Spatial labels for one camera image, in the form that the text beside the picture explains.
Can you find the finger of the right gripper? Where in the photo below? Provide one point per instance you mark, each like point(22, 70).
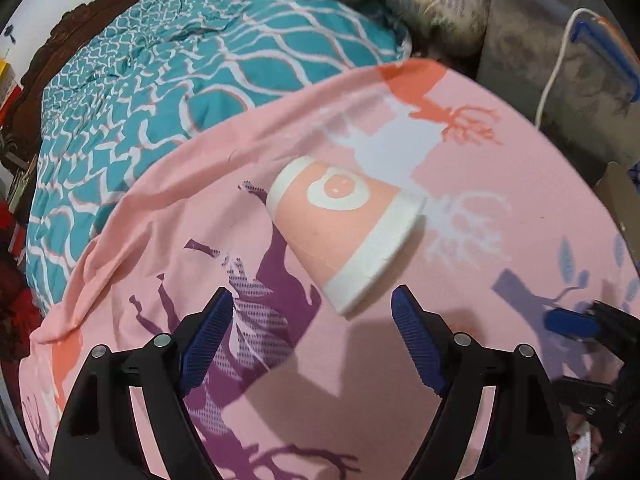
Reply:
point(571, 324)

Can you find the pink white paper cup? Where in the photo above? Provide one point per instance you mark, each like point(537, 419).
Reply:
point(344, 228)

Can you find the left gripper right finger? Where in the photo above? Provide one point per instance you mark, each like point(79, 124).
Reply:
point(526, 436)

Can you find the clear bin blue handle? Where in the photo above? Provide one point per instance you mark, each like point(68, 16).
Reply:
point(569, 75)

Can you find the teal white patterned bedsheet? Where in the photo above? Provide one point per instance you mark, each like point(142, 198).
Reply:
point(161, 73)

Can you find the pink deer print blanket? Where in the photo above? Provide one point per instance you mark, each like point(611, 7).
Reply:
point(509, 231)

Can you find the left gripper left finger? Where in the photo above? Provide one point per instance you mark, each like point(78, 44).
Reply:
point(98, 437)

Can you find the dark carved wooden headboard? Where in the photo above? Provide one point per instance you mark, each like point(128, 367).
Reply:
point(20, 132)

